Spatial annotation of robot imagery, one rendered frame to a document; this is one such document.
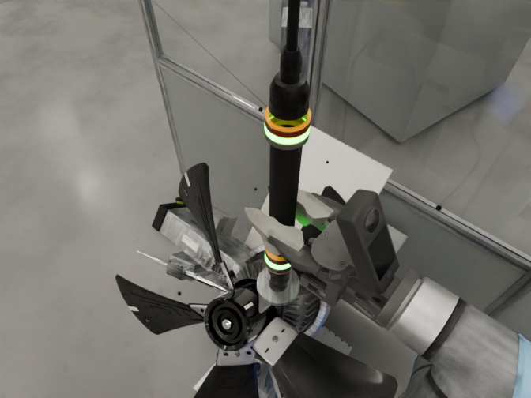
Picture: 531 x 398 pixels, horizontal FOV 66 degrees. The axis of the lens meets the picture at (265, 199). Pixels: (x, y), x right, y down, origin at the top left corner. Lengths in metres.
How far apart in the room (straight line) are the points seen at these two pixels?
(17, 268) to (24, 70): 1.98
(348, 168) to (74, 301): 1.83
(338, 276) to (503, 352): 0.17
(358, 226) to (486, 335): 0.17
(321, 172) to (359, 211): 0.66
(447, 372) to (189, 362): 1.80
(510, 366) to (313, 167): 0.71
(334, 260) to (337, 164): 0.59
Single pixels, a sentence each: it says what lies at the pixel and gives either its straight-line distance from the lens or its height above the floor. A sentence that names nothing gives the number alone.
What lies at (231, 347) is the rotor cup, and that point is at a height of 1.20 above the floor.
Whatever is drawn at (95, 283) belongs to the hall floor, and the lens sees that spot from 2.49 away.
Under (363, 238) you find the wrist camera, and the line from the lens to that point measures 0.40.
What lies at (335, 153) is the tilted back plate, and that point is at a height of 1.34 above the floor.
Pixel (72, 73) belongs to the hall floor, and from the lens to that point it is 3.93.
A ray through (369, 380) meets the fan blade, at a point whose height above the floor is 1.18.
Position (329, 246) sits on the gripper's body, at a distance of 0.47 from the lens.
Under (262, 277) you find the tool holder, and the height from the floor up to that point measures 1.47.
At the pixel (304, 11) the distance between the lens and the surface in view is 1.06.
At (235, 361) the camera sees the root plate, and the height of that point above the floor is 1.10.
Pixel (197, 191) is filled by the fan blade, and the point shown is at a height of 1.36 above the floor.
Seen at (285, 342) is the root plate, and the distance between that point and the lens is 0.94.
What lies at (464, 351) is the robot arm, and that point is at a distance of 0.46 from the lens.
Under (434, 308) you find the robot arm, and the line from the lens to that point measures 0.46.
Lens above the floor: 2.07
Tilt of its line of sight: 53 degrees down
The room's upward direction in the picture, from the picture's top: straight up
